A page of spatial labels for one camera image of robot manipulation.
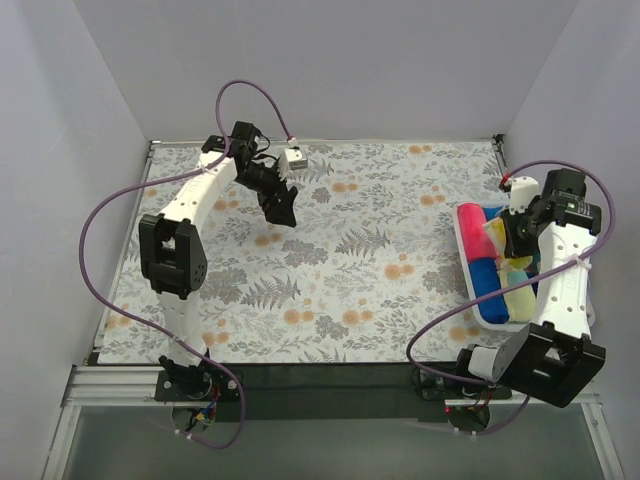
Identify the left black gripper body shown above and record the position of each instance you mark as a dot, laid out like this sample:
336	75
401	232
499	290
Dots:
275	198

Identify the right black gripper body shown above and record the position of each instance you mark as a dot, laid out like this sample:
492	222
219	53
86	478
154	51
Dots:
516	239

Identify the yellow lemon print towel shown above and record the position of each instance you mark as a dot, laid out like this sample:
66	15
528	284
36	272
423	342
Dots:
495	231

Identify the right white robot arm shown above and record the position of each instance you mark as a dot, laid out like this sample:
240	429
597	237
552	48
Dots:
551	358

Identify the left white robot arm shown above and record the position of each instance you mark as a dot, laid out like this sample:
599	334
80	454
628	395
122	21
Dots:
172	254

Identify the white plastic basket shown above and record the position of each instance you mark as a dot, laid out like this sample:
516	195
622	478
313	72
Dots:
492	210

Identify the pink rolled towel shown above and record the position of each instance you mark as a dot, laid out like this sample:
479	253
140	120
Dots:
477	245

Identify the blue rolled towel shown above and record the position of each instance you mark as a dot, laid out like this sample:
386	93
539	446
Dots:
485	280

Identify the pastel checkered rolled towel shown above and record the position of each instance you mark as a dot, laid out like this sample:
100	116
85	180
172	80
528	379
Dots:
520	303

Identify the floral table mat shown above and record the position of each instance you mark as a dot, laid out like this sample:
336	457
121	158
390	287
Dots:
370	273

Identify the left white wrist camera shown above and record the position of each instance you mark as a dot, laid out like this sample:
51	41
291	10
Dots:
290	160

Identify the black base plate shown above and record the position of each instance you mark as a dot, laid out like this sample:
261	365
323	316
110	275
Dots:
425	403

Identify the aluminium frame rail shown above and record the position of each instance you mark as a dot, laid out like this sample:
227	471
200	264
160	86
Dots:
120	385

